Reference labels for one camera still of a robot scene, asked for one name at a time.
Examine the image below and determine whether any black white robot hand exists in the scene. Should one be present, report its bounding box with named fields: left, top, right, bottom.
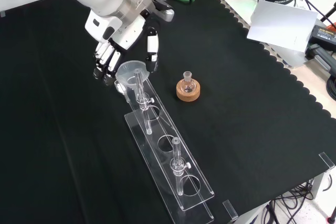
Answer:
left=84, top=11, right=160, bottom=86

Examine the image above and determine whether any clear plastic funnel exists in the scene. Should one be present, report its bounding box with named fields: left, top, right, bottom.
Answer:
left=114, top=60, right=149, bottom=104

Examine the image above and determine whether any clear acrylic funnel stand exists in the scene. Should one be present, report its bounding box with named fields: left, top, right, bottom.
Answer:
left=124, top=68, right=215, bottom=222

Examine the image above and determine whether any round-bottom glass flask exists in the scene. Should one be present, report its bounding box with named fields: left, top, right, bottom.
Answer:
left=180, top=71, right=197, bottom=93

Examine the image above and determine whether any black bench cloth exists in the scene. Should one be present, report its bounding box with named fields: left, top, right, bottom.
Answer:
left=0, top=0, right=336, bottom=224

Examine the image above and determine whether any white card sheet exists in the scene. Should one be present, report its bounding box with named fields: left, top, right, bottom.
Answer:
left=246, top=0, right=319, bottom=53

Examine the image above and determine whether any black power supply box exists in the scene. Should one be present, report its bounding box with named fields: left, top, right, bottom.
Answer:
left=306, top=24, right=336, bottom=59

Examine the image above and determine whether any black grey plug block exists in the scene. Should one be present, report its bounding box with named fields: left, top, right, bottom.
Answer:
left=306, top=44, right=336, bottom=78

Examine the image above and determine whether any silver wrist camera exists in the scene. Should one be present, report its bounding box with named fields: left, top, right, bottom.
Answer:
left=149, top=0, right=175, bottom=23

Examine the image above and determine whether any cork ring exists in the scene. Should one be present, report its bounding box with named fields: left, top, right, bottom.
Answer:
left=175, top=79, right=202, bottom=102

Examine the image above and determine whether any black floor cable bundle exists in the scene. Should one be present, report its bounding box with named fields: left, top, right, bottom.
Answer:
left=262, top=178, right=336, bottom=224

